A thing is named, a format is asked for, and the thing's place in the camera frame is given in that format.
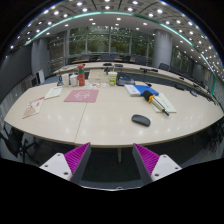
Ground dark office chairs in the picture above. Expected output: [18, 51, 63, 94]
[66, 53, 214, 92]

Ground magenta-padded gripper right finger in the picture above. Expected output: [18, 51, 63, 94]
[131, 143, 183, 186]

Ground ceiling lights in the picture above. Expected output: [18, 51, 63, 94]
[9, 0, 224, 74]

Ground blue and white book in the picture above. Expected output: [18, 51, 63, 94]
[124, 84, 160, 98]

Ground long curved conference desk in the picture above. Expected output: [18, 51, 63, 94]
[49, 61, 214, 98]

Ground white standing panel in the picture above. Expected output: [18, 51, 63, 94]
[35, 68, 46, 85]

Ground red and white pamphlet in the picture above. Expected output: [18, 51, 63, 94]
[22, 96, 46, 120]

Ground black computer mouse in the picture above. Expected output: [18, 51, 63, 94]
[131, 114, 152, 128]

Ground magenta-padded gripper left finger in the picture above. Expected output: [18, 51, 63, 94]
[39, 142, 92, 185]

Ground red bottle with green band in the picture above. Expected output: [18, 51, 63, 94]
[77, 64, 86, 87]

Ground cream booklet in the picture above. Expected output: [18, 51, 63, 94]
[151, 92, 178, 114]

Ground pink mouse pad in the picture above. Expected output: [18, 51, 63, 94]
[63, 89, 100, 104]

